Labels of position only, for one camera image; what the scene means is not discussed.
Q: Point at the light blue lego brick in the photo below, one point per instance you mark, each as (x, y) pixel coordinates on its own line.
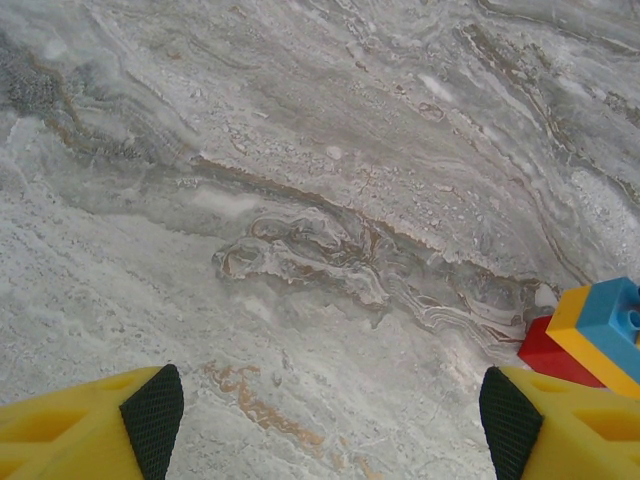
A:
(605, 310)

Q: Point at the red lego brick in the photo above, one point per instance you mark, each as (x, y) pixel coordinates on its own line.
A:
(545, 352)

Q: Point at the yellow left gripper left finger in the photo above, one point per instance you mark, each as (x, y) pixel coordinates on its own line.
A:
(65, 440)

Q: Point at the yellow lego brick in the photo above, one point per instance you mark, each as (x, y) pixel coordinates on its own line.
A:
(567, 312)

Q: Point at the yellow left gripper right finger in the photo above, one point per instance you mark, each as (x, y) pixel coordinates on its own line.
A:
(590, 440)

